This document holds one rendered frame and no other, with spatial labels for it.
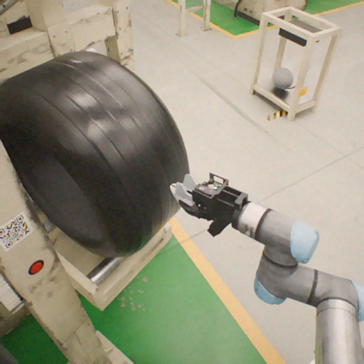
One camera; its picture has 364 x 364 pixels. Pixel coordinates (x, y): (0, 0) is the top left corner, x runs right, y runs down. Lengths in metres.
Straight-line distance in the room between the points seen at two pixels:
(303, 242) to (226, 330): 1.35
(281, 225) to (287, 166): 2.15
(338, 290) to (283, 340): 1.29
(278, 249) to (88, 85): 0.54
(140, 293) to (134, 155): 1.40
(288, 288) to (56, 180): 0.87
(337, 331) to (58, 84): 0.73
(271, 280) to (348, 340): 0.17
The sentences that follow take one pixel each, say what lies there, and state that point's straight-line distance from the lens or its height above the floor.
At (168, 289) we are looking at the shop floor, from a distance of 2.05.
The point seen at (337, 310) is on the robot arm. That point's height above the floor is 1.25.
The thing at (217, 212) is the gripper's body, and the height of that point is 1.25.
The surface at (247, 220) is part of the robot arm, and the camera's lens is 0.70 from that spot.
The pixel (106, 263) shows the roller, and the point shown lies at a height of 0.92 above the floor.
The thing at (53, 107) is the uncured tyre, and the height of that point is 1.45.
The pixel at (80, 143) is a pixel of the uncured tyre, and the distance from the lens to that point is 0.73.
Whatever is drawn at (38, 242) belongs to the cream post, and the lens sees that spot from 0.92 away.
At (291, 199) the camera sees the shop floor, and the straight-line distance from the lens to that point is 2.57.
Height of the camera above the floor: 1.84
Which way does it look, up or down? 45 degrees down
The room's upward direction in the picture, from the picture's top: straight up
